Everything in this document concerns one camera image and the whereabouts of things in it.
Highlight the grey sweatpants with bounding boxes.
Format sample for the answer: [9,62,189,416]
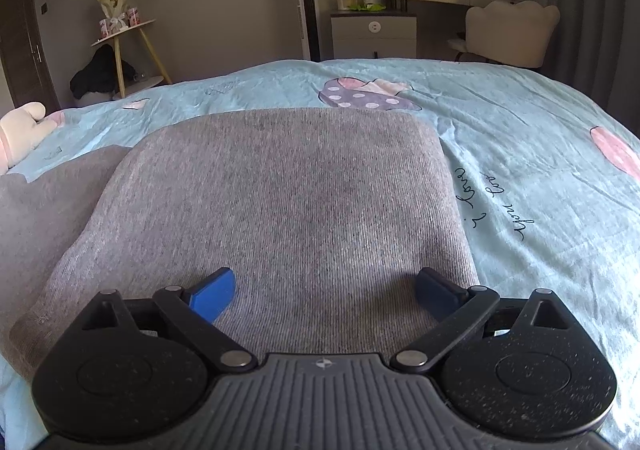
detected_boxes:
[1,108,478,378]

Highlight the light blue bed sheet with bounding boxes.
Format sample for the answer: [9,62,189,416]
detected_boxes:
[16,59,639,449]

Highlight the pink white plush pillow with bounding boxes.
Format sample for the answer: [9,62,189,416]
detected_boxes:
[0,102,65,174]

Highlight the yellow-legged side table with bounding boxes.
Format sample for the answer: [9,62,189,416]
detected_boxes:
[91,18,172,98]

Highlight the black clothes pile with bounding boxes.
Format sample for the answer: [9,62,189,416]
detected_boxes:
[70,44,119,99]

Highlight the dark wooden door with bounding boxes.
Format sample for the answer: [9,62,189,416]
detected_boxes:
[1,0,60,113]

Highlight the cream shell-back chair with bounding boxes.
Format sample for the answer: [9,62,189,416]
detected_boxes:
[447,1,561,70]

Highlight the white bedside drawer cabinet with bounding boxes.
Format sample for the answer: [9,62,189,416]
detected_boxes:
[331,12,418,59]

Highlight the green tray on cabinet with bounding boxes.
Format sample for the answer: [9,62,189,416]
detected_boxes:
[347,4,386,13]

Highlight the grey window curtain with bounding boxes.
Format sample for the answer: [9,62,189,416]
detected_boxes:
[541,0,639,134]

